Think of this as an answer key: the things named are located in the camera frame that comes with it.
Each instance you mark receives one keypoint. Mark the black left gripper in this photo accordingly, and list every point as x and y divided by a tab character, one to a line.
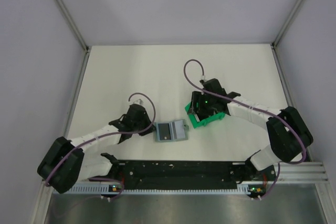
146	117

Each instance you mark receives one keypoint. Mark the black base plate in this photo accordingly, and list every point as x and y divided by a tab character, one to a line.
175	175

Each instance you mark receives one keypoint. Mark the sage green leather card holder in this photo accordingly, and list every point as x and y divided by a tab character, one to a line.
178	128

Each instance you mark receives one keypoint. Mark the aluminium frame rail front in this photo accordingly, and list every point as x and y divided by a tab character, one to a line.
307	172

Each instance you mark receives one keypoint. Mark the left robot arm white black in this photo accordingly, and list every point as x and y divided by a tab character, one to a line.
70	161

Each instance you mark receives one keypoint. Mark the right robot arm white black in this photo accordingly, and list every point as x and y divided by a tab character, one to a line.
288	134

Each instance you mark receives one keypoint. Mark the aluminium frame post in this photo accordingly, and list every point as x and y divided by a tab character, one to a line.
287	23
71	24

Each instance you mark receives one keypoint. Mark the green plastic card bin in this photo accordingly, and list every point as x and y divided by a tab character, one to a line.
198	120

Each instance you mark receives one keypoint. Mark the metal sheet panel front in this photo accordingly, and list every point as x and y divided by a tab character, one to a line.
285	204

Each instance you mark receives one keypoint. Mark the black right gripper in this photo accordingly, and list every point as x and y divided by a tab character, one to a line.
197	97

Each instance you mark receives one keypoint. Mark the aluminium frame post right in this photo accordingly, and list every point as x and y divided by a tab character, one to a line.
287	23

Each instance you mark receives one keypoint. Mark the aluminium frame post left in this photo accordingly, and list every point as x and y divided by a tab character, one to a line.
71	24

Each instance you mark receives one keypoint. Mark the dark grey chip card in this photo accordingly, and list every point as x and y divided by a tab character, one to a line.
164	132

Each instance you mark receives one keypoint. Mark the white slotted cable duct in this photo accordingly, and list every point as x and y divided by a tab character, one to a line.
114	189

